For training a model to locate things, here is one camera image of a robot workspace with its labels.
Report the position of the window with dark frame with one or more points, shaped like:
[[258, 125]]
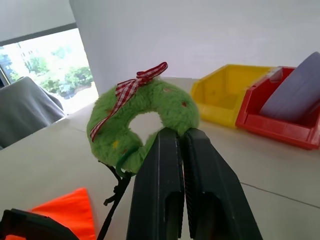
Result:
[[62, 62]]

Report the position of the grey cloth-covered chair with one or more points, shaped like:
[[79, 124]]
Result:
[[22, 110]]

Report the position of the pale purple round board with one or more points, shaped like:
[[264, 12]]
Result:
[[295, 92]]

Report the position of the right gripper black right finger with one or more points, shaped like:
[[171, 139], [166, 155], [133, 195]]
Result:
[[212, 185]]

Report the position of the orange fabric pouch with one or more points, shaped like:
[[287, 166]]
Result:
[[72, 210]]

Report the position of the red plastic storage bin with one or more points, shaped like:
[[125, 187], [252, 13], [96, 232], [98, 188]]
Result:
[[275, 131]]

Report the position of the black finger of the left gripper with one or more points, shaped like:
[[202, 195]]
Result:
[[32, 223]]

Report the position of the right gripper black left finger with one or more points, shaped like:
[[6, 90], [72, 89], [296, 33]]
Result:
[[157, 180]]

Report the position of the green plush wreath, gingham ribbon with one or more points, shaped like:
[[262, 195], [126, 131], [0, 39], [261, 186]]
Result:
[[175, 105]]

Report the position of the yellow plastic storage bin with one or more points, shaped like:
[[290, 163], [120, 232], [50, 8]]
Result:
[[217, 112]]

